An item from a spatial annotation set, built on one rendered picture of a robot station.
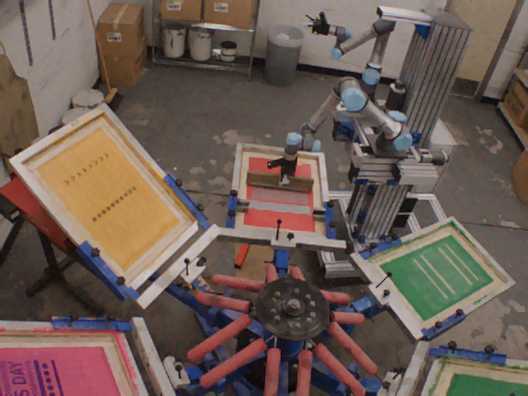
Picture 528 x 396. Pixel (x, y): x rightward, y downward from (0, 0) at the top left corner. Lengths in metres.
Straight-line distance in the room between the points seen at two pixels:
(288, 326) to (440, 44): 1.81
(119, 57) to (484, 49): 4.69
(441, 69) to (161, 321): 2.46
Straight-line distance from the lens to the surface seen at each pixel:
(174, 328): 3.27
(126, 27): 5.23
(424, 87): 2.92
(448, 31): 2.80
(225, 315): 2.14
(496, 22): 6.61
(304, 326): 1.81
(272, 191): 2.80
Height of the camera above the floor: 2.83
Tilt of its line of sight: 43 degrees down
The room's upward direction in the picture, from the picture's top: 11 degrees clockwise
